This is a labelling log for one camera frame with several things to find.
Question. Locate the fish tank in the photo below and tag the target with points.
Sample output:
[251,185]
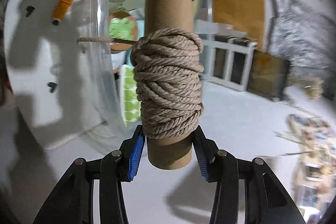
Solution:
[268,76]

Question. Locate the white drawer shelf unit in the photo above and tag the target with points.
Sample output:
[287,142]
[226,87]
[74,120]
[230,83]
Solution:
[227,55]

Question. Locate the cardboard tube with twine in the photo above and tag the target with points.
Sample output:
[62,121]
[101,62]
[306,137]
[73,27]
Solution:
[166,71]

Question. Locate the orange hand cream tube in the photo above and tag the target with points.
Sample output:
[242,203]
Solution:
[60,11]

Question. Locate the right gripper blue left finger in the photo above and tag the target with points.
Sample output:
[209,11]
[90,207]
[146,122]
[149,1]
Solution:
[131,153]

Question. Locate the clear plastic storage bin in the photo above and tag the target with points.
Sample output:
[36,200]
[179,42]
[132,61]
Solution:
[104,62]

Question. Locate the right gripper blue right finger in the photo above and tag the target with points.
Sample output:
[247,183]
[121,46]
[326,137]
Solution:
[206,151]

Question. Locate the green dotted white packet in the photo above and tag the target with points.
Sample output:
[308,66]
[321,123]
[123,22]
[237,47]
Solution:
[129,104]

